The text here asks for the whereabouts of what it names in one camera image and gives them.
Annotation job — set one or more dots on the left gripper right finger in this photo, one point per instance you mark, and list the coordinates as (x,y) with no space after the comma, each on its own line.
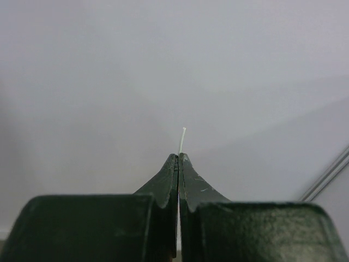
(213,228)

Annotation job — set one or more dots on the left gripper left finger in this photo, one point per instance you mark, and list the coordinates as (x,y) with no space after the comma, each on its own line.
(100,227)

